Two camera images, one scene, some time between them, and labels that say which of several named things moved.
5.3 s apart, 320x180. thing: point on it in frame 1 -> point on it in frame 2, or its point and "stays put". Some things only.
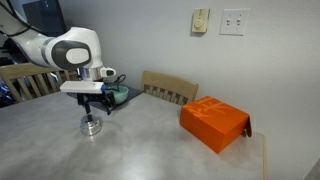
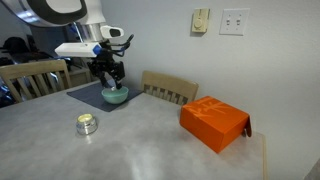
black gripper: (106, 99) -> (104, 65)
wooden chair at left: (27, 80) stays put
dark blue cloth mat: (100, 101) stays put
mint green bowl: (119, 95) stays put
